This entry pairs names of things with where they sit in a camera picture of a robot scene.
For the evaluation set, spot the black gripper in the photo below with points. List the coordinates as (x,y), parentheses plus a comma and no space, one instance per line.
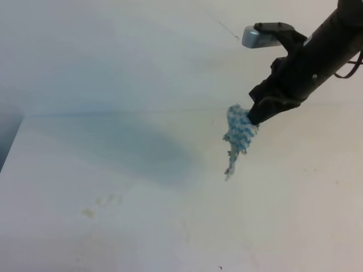
(307,66)

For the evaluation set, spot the blue white checkered rag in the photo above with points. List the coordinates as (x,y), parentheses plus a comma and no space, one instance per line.
(239,135)

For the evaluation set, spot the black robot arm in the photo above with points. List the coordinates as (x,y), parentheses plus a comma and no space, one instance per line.
(344,23)

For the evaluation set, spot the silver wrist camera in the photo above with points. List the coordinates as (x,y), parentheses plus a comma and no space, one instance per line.
(253,39)

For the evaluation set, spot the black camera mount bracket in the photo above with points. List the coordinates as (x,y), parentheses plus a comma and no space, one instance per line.
(286,34)

